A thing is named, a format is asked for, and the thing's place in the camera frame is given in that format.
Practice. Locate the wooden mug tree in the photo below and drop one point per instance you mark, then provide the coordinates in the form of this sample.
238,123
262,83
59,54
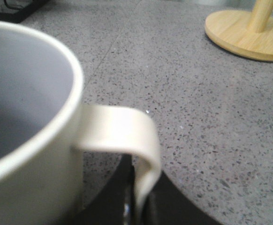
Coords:
247,34

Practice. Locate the black wire mug rack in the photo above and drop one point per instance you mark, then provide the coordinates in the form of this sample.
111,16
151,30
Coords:
15,11

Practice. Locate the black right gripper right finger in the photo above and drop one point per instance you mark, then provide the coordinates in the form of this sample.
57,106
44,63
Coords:
166,205

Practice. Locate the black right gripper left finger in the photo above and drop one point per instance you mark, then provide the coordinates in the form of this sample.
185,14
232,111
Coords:
114,205

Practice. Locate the white HOME mug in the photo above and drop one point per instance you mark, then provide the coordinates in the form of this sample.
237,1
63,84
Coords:
45,128

